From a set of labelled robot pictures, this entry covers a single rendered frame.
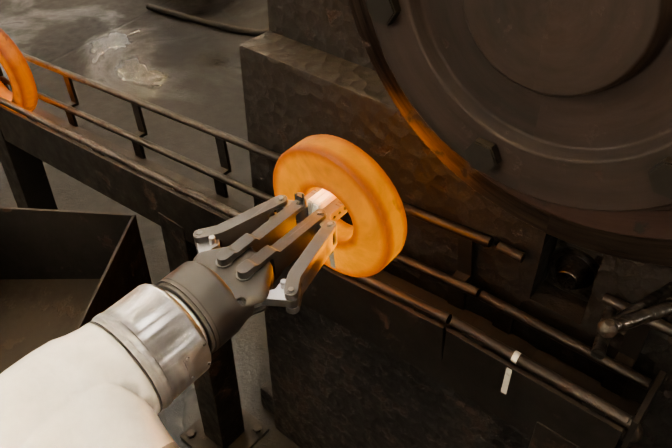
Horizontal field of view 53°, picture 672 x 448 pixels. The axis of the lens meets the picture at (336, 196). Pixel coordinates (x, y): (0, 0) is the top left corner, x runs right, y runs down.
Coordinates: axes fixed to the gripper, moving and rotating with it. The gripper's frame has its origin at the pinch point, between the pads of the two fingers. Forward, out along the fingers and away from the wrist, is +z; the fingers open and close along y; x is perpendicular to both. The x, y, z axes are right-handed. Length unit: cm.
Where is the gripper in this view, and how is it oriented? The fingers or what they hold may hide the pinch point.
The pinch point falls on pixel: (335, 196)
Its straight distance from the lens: 68.0
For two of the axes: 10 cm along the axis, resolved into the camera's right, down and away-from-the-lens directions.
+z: 6.3, -5.1, 5.8
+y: 7.7, 3.9, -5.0
